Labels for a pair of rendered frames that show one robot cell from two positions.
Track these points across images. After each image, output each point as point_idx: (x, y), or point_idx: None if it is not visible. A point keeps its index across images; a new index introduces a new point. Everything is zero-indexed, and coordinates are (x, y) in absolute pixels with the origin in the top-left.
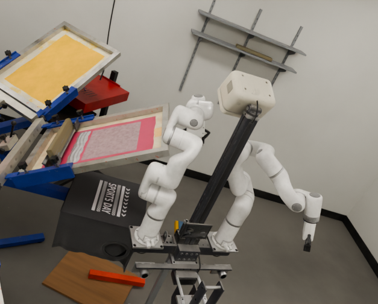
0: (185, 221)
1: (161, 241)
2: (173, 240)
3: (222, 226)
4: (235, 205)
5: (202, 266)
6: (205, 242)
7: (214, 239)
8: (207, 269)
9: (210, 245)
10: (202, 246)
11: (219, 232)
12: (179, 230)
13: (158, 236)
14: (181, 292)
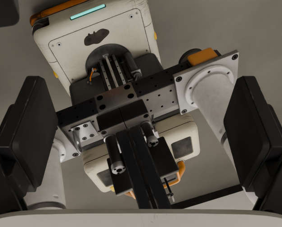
0: (117, 172)
1: (72, 147)
2: (96, 127)
3: (210, 124)
4: (248, 197)
5: (156, 114)
6: (169, 98)
7: (189, 96)
8: (165, 113)
9: (177, 101)
10: (159, 110)
11: (201, 111)
12: (106, 132)
13: (64, 141)
14: (120, 151)
